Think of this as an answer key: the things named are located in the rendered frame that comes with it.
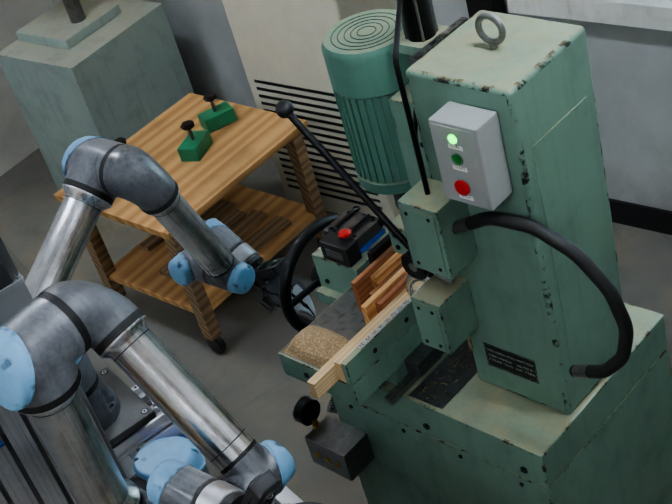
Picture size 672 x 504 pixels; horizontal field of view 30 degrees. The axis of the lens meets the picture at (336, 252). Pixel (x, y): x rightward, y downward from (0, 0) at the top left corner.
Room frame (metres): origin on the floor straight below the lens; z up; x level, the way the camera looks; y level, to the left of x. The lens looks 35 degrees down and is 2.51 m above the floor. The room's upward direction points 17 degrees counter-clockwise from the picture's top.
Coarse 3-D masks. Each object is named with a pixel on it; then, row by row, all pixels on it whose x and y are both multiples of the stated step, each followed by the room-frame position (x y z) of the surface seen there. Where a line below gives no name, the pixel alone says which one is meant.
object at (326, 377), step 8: (400, 296) 2.00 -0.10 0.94; (392, 304) 1.98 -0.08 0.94; (384, 312) 1.96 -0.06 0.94; (376, 320) 1.95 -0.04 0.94; (328, 368) 1.85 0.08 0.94; (312, 376) 1.84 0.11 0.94; (320, 376) 1.83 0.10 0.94; (328, 376) 1.84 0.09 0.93; (336, 376) 1.85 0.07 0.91; (312, 384) 1.82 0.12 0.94; (320, 384) 1.82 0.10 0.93; (328, 384) 1.83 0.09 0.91; (312, 392) 1.82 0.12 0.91; (320, 392) 1.82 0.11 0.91
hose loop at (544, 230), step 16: (464, 224) 1.73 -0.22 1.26; (480, 224) 1.70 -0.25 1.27; (496, 224) 1.67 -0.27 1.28; (512, 224) 1.65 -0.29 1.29; (528, 224) 1.63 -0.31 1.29; (544, 240) 1.60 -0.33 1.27; (560, 240) 1.59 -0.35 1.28; (576, 256) 1.56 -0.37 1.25; (592, 272) 1.54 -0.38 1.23; (608, 288) 1.53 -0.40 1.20; (608, 304) 1.53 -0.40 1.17; (624, 304) 1.53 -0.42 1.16; (624, 320) 1.51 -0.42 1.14; (624, 336) 1.51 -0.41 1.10; (624, 352) 1.52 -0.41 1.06; (576, 368) 1.62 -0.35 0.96; (592, 368) 1.59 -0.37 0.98; (608, 368) 1.55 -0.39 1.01
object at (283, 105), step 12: (276, 108) 2.06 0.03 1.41; (288, 108) 2.05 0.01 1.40; (312, 144) 2.01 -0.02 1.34; (324, 156) 1.99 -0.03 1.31; (336, 168) 1.97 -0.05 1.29; (348, 180) 1.96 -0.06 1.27; (360, 192) 1.94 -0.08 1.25; (372, 204) 1.92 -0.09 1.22; (384, 216) 1.91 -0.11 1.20; (396, 228) 1.89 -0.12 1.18; (408, 252) 1.85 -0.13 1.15; (408, 264) 1.85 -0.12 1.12; (420, 276) 1.83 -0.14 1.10
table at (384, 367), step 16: (320, 288) 2.20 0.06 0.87; (336, 304) 2.09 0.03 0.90; (352, 304) 2.07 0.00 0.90; (320, 320) 2.05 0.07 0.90; (336, 320) 2.03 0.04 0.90; (352, 320) 2.02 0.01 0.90; (352, 336) 1.97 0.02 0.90; (416, 336) 1.94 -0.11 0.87; (400, 352) 1.91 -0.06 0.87; (288, 368) 1.97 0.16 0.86; (304, 368) 1.93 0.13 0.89; (320, 368) 1.90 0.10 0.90; (384, 368) 1.88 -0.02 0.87; (336, 384) 1.86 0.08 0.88; (368, 384) 1.85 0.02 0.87; (352, 400) 1.83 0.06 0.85
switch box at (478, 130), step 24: (432, 120) 1.73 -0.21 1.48; (456, 120) 1.70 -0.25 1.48; (480, 120) 1.68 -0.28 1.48; (456, 144) 1.69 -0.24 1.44; (480, 144) 1.66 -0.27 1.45; (480, 168) 1.66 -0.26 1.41; (504, 168) 1.69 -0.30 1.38; (456, 192) 1.71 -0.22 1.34; (480, 192) 1.67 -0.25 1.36; (504, 192) 1.68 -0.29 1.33
